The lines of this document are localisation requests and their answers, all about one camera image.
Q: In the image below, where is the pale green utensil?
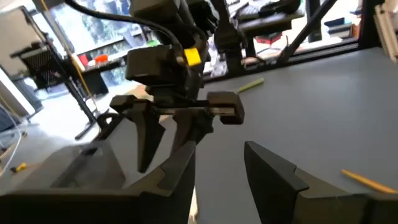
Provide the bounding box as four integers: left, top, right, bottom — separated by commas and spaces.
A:
237, 77, 265, 94

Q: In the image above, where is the yellow cable tag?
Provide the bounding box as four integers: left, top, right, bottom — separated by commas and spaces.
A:
183, 47, 203, 67

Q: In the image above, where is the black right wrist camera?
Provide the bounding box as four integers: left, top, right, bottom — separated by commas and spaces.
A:
125, 45, 187, 88

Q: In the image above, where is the wooden utensil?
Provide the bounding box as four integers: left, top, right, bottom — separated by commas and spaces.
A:
341, 169, 398, 195

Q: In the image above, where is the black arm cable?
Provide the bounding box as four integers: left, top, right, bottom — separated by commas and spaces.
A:
63, 0, 185, 62

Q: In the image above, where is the yellow tool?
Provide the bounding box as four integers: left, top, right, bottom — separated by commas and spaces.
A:
10, 162, 28, 174

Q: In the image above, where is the yellow pole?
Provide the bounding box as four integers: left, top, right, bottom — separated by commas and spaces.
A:
40, 0, 94, 103

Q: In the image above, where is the black work table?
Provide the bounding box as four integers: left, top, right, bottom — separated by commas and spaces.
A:
238, 0, 307, 60

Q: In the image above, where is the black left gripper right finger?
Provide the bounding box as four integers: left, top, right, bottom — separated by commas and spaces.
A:
244, 141, 398, 224

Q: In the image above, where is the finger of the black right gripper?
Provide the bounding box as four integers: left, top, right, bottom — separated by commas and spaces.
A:
130, 101, 167, 174
170, 112, 215, 155

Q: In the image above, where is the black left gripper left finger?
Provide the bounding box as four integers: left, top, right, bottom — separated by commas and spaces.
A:
0, 140, 197, 224

